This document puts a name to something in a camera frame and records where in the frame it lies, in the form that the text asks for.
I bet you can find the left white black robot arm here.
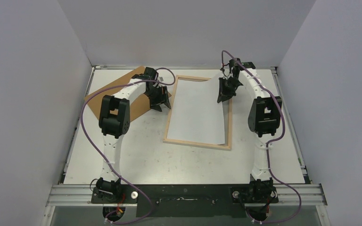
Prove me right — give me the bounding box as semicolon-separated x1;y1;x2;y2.
96;67;171;203

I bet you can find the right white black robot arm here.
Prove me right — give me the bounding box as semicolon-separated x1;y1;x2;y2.
217;58;282;203

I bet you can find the printed colour photo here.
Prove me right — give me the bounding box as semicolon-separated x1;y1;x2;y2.
166;77;226;145

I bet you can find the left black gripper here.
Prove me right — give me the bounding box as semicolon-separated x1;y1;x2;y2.
144;86;170;112

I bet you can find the purple cable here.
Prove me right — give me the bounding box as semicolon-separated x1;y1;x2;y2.
79;67;176;225
221;50;302;225

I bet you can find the brown cardboard backing board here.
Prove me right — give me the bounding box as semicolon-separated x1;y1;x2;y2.
80;66;176;124

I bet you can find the white wooden picture frame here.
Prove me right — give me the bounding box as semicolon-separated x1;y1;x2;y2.
163;74;234;152

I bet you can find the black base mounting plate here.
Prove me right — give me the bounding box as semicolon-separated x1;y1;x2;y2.
91;184;279;220

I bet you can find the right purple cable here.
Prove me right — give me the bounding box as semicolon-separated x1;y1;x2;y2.
221;50;302;225

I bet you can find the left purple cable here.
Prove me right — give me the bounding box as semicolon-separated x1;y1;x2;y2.
79;67;176;225

